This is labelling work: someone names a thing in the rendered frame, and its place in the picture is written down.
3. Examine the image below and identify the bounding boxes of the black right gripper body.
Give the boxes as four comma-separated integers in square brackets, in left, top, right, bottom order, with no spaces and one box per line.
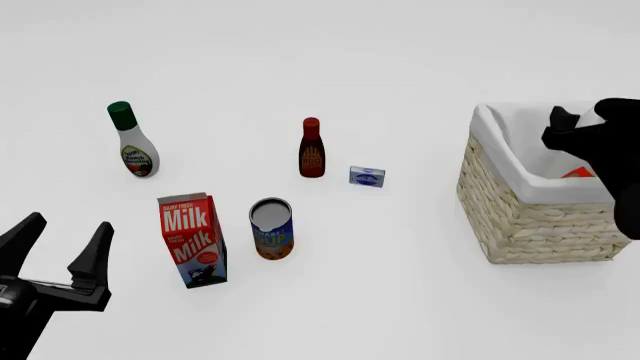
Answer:
[541,105,604,154]

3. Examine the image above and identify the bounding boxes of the woven wicker basket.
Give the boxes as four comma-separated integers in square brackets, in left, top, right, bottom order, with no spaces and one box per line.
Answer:
[455,101,634,266]

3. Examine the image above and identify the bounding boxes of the ranch dressing bottle green cap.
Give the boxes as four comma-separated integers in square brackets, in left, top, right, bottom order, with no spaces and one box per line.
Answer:
[106,100,161,180]

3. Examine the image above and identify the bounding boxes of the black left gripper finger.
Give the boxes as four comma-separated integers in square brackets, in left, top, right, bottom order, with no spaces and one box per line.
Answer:
[0,211,48,279]
[66,220,116,296]

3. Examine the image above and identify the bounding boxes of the dark red BBQ sauce bottle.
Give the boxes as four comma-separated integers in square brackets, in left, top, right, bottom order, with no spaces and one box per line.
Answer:
[298,116,328,179]

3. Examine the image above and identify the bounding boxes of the red milk carton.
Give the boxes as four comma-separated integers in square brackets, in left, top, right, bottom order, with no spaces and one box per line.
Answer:
[156,191,230,291]

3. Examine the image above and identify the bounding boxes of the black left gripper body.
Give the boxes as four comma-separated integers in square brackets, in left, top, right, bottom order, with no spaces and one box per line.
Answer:
[0,276,113,321]

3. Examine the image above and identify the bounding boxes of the small blue printed box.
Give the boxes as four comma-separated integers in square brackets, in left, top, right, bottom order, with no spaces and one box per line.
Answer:
[348,165,387,189]

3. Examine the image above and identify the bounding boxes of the white cloth basket liner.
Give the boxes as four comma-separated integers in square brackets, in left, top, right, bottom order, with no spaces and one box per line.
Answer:
[469,101,617,206]

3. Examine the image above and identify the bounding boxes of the red ketchup bottle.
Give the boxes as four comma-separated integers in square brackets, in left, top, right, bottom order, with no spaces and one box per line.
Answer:
[561,166,597,180]

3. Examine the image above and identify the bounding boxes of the blue soup can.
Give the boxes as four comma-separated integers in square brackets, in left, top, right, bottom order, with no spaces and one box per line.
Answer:
[248,196,296,261]

